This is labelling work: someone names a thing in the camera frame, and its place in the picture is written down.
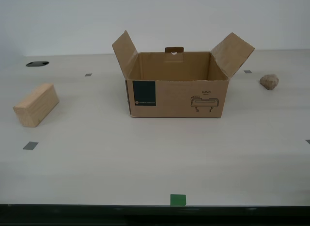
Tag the light wooden block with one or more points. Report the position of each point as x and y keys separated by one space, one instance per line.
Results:
x=36 y=104

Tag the green tape piece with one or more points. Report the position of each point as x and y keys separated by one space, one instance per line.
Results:
x=178 y=199

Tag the speckled beige rock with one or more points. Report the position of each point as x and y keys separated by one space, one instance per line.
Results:
x=269 y=82

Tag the brown cardboard box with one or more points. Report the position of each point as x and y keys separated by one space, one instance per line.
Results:
x=176 y=100

